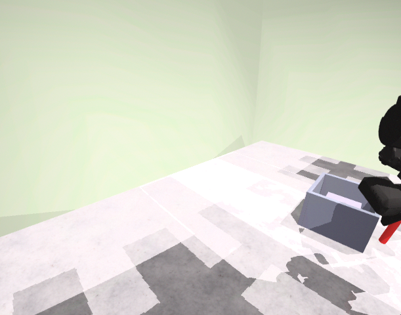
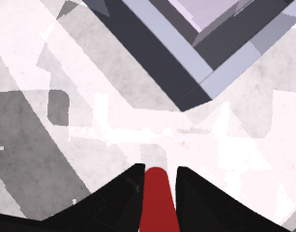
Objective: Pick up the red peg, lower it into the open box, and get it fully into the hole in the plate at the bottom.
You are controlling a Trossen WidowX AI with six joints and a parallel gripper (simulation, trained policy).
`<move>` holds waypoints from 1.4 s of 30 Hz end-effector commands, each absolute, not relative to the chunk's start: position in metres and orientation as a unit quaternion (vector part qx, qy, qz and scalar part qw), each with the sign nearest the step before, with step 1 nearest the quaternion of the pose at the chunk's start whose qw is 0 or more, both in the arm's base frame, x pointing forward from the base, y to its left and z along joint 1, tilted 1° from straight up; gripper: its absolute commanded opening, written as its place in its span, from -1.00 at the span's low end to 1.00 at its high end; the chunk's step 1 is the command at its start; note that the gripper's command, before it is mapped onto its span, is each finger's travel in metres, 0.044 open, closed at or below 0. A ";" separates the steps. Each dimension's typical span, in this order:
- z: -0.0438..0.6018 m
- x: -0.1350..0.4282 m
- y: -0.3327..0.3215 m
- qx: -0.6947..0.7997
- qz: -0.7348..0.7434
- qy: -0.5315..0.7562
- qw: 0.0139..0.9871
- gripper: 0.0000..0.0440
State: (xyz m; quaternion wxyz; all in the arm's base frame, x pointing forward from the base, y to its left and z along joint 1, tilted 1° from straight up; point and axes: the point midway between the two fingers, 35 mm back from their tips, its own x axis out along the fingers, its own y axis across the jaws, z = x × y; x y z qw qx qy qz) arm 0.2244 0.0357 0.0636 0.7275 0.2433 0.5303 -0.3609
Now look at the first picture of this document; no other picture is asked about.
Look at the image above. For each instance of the red peg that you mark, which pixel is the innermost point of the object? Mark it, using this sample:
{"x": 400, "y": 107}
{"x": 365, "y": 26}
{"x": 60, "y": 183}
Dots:
{"x": 385, "y": 236}

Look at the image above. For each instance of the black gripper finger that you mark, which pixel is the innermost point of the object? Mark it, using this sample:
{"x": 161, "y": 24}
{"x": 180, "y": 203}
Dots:
{"x": 389, "y": 219}

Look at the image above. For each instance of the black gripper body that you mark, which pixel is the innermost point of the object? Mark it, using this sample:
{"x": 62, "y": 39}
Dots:
{"x": 382, "y": 194}

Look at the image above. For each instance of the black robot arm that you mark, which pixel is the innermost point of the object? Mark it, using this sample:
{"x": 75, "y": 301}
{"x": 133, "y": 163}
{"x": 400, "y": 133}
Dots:
{"x": 390, "y": 135}

